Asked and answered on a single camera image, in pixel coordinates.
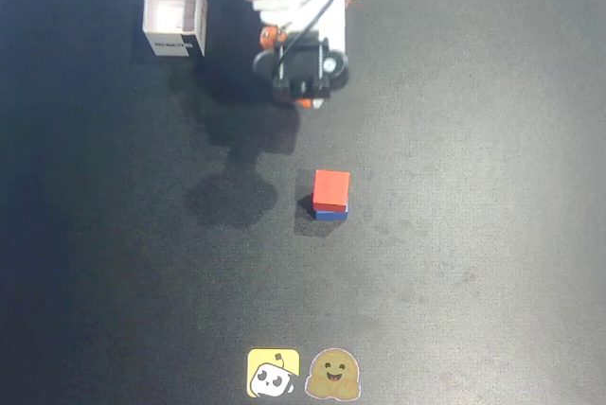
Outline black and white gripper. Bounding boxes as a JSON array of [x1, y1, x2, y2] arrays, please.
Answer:
[[252, 0, 350, 111]]

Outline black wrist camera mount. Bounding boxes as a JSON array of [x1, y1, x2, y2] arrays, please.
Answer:
[[271, 31, 331, 103]]

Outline white cardboard box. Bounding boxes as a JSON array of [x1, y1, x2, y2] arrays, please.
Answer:
[[141, 0, 209, 60]]

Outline red cube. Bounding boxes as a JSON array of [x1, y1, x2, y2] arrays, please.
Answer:
[[312, 168, 351, 214]]

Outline yellow robot face sticker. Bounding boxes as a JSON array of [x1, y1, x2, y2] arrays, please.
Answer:
[[245, 347, 302, 398]]

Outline black cable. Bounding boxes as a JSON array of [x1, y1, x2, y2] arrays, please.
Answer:
[[278, 0, 362, 54]]

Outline blue cube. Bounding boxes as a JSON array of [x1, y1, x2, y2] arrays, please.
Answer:
[[313, 203, 350, 222]]

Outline hugging face emoji sticker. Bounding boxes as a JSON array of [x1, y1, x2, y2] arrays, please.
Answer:
[[303, 347, 363, 400]]

